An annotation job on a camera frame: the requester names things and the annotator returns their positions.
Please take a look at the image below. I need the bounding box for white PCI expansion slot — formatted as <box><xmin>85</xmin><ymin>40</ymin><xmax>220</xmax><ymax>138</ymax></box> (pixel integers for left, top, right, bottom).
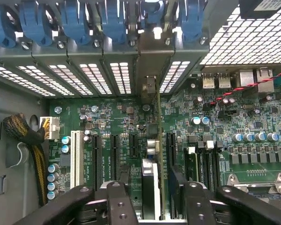
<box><xmin>70</xmin><ymin>130</ymin><xmax>85</xmax><ymax>189</ymax></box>

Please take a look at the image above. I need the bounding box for long black expansion slot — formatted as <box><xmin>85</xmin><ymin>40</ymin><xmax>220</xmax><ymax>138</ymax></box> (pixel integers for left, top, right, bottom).
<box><xmin>166</xmin><ymin>132</ymin><xmax>178</xmax><ymax>169</ymax></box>
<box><xmin>110</xmin><ymin>135</ymin><xmax>120</xmax><ymax>182</ymax></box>
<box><xmin>90</xmin><ymin>135</ymin><xmax>103</xmax><ymax>188</ymax></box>

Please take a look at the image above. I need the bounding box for perforated metal slot cover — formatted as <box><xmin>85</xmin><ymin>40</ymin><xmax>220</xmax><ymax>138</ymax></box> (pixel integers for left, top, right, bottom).
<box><xmin>78</xmin><ymin>62</ymin><xmax>113</xmax><ymax>96</ymax></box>
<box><xmin>109</xmin><ymin>61</ymin><xmax>132</xmax><ymax>95</ymax></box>
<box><xmin>158</xmin><ymin>60</ymin><xmax>192</xmax><ymax>94</ymax></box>
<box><xmin>48</xmin><ymin>64</ymin><xmax>94</xmax><ymax>96</ymax></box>
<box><xmin>15</xmin><ymin>65</ymin><xmax>75</xmax><ymax>97</ymax></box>
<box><xmin>0</xmin><ymin>66</ymin><xmax>56</xmax><ymax>97</ymax></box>

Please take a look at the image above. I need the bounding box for grey computer tower case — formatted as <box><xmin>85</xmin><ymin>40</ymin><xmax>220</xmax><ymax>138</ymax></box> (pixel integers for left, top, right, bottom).
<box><xmin>0</xmin><ymin>0</ymin><xmax>281</xmax><ymax>225</ymax></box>

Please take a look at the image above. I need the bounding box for braided yellow black power cable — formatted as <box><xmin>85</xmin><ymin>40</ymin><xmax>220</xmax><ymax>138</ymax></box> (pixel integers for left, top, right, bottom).
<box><xmin>2</xmin><ymin>113</ymin><xmax>61</xmax><ymax>207</ymax></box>

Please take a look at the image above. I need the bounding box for black RAM slot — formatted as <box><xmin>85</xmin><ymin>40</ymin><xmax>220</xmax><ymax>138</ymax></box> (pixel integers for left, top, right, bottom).
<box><xmin>215</xmin><ymin>140</ymin><xmax>225</xmax><ymax>188</ymax></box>
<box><xmin>198</xmin><ymin>140</ymin><xmax>208</xmax><ymax>188</ymax></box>
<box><xmin>206</xmin><ymin>140</ymin><xmax>216</xmax><ymax>188</ymax></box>

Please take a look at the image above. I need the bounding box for CPU socket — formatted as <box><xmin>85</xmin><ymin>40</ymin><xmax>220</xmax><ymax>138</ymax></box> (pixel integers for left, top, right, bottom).
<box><xmin>227</xmin><ymin>173</ymin><xmax>281</xmax><ymax>211</ymax></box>

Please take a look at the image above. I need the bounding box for short black expansion slot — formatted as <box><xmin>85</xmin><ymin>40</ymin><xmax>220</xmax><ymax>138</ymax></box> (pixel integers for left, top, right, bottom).
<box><xmin>128</xmin><ymin>135</ymin><xmax>139</xmax><ymax>158</ymax></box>

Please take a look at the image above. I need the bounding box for green motherboard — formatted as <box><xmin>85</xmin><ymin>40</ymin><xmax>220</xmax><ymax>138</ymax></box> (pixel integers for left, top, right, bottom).
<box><xmin>48</xmin><ymin>70</ymin><xmax>281</xmax><ymax>225</ymax></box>

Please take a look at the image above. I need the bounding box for red black twisted wire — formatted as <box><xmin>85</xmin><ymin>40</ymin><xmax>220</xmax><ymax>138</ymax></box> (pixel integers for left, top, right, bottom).
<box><xmin>209</xmin><ymin>69</ymin><xmax>281</xmax><ymax>105</ymax></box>

